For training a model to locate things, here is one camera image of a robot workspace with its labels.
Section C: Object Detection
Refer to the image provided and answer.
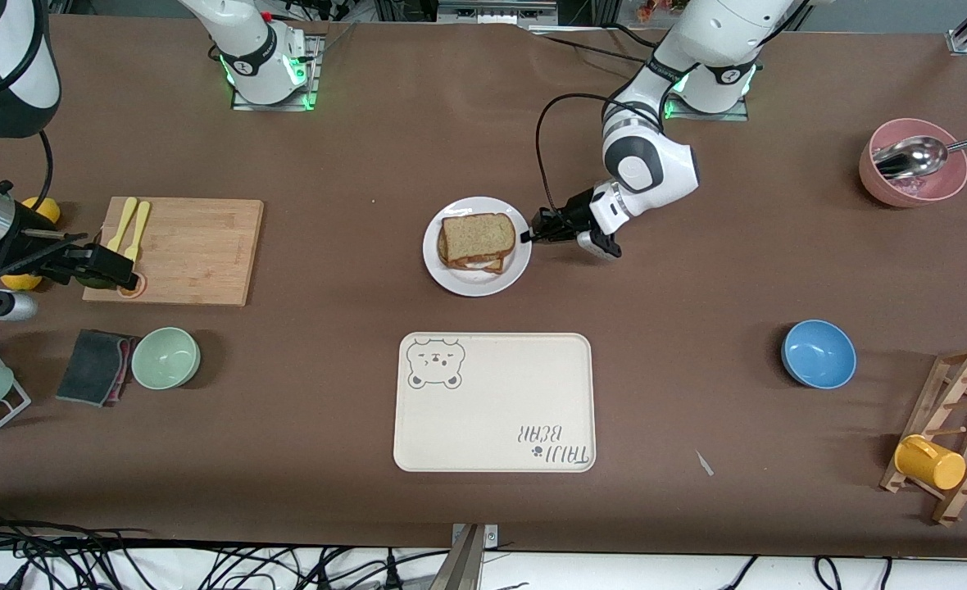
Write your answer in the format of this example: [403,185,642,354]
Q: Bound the aluminium camera mount beam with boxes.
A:
[430,524,486,590]

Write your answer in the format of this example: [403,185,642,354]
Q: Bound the black cable on table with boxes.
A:
[524,25,656,70]

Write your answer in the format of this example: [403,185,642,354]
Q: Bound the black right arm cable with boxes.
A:
[0,131,55,271]

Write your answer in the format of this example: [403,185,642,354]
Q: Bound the yellow mug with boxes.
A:
[894,435,967,491]

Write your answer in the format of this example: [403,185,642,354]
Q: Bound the yellow plastic fork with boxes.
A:
[124,201,151,265]

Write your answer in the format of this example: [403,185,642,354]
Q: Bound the pale green bowl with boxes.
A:
[131,327,202,390]

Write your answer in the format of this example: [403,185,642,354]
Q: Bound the metal ladle spoon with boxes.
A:
[873,131,967,179]

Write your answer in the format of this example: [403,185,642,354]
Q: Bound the white round plate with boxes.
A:
[422,196,533,297]

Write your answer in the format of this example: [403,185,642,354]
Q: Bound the cream bear print tray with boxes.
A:
[393,332,597,474]

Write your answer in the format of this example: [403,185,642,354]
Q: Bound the plain brown bread slice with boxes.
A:
[439,213,517,265]

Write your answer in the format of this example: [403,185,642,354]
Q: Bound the wooden peg mug rack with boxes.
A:
[880,347,967,526]

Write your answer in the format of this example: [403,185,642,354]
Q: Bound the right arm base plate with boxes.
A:
[232,33,322,112]

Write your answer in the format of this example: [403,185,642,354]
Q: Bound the blue bowl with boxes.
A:
[781,320,857,389]

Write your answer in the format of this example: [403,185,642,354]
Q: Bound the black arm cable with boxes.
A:
[0,131,55,271]
[534,93,656,238]

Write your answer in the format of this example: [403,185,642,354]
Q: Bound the wooden cutting board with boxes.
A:
[82,197,265,307]

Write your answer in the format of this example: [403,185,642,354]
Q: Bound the pink bowl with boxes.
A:
[859,118,967,207]

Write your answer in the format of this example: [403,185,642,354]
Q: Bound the clear ice cubes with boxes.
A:
[889,174,947,197]

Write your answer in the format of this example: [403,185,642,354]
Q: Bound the yellow plastic knife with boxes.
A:
[105,197,137,255]

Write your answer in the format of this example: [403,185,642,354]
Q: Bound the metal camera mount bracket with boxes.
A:
[451,523,499,548]

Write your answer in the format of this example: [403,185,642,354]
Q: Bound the grey folded cloth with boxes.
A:
[56,329,138,407]

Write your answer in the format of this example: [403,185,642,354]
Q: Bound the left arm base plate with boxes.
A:
[658,41,751,122]

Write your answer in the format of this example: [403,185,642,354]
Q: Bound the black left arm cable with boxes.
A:
[534,93,656,238]

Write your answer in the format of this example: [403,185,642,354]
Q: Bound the black cable bundle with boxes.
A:
[0,508,452,590]

